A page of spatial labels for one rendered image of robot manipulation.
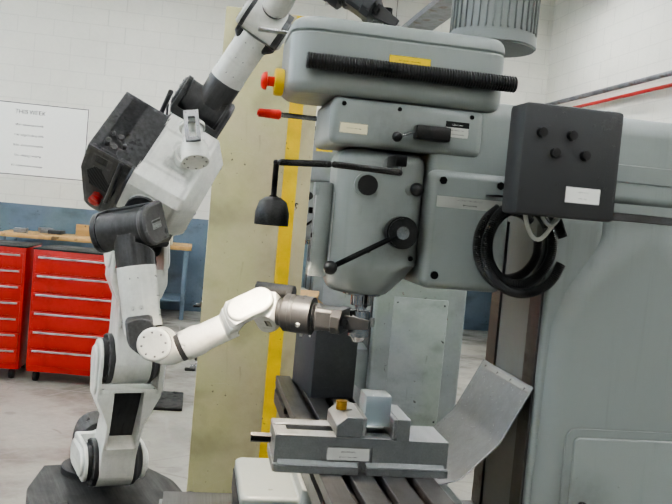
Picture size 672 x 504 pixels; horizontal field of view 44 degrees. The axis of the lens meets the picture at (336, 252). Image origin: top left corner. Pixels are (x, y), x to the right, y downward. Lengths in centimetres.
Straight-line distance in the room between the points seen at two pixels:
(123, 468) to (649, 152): 168
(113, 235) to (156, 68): 904
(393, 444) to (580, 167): 64
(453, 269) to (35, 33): 970
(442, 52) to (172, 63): 927
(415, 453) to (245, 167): 212
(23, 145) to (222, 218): 765
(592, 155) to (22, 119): 983
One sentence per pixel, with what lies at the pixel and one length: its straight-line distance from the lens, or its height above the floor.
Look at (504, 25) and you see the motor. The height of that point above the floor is 192.
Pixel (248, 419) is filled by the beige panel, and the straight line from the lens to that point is 370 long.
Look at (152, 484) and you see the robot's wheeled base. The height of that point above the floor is 57.
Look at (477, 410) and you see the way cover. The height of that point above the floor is 104.
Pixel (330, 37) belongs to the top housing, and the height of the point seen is 184.
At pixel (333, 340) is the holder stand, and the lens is 222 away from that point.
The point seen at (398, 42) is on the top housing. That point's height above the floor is 185.
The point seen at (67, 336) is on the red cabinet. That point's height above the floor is 37.
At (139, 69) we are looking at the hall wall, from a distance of 1098.
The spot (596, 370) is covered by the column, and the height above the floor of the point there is 120.
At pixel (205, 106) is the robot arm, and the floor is 173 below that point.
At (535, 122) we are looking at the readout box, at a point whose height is 169.
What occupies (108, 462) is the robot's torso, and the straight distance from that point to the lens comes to 256.
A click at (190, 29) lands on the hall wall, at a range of 1105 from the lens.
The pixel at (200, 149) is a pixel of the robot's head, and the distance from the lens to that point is 199.
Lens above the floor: 149
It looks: 3 degrees down
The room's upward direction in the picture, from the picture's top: 5 degrees clockwise
